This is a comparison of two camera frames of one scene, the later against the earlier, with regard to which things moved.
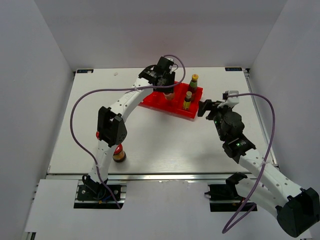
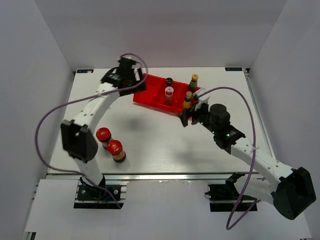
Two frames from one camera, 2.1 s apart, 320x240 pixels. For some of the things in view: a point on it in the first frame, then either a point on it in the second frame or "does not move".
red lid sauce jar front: x=119 y=155 does not move
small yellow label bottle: x=187 y=101 does not move
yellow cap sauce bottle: x=193 y=86 does not move
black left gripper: x=171 y=77 → x=134 y=89
